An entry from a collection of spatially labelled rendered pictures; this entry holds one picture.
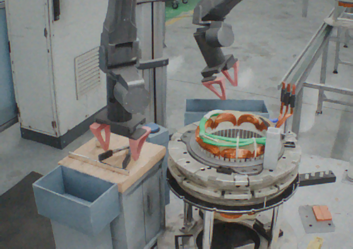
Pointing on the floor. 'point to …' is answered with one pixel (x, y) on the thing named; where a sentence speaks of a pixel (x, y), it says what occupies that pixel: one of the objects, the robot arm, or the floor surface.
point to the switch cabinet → (56, 58)
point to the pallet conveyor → (299, 78)
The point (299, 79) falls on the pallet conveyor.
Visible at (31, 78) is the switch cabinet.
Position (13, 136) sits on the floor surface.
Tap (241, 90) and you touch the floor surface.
